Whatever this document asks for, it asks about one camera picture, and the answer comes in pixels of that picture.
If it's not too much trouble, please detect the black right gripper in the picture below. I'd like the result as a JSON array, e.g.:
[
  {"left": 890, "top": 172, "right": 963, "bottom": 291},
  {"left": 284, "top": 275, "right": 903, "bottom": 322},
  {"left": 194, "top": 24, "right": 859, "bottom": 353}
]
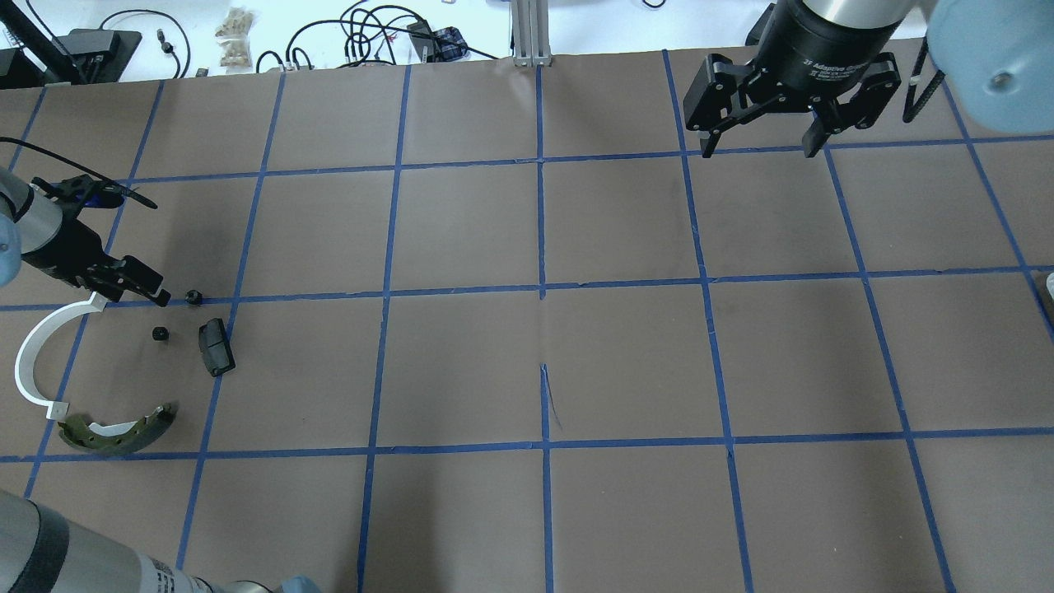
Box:
[{"left": 683, "top": 1, "right": 903, "bottom": 159}]

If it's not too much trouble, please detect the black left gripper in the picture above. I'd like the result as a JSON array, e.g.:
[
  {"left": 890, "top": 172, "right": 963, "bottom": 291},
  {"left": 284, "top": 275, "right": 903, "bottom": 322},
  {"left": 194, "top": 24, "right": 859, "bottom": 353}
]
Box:
[{"left": 21, "top": 218, "right": 172, "bottom": 307}]

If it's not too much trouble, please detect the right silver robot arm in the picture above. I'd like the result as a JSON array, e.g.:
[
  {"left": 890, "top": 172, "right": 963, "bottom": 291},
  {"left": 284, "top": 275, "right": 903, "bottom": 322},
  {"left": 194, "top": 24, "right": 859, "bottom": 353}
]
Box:
[{"left": 682, "top": 1, "right": 1053, "bottom": 158}]

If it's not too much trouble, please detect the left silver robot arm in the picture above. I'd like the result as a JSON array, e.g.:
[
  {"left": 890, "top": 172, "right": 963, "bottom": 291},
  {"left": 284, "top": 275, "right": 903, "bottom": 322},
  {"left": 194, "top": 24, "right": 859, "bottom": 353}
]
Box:
[{"left": 2, "top": 169, "right": 268, "bottom": 592}]

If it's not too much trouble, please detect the white curved plastic clamp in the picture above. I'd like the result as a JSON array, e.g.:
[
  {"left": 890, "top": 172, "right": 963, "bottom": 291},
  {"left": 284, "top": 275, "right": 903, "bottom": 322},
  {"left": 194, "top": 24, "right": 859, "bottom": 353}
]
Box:
[{"left": 15, "top": 290, "right": 111, "bottom": 423}]

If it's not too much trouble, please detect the olive green brake shoe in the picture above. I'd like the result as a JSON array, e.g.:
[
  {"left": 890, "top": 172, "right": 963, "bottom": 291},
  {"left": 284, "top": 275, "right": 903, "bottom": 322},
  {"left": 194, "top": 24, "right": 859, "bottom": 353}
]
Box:
[{"left": 57, "top": 402, "right": 180, "bottom": 457}]

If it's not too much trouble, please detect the brown paper table cover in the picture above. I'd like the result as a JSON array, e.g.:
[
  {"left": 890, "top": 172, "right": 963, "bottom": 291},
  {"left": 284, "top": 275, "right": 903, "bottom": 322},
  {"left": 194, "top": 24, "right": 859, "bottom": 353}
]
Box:
[{"left": 2, "top": 50, "right": 1053, "bottom": 592}]

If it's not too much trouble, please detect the aluminium frame post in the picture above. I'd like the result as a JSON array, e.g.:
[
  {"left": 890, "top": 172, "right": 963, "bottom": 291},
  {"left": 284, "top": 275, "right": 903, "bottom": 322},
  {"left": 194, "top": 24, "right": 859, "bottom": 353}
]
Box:
[{"left": 508, "top": 0, "right": 553, "bottom": 68}]

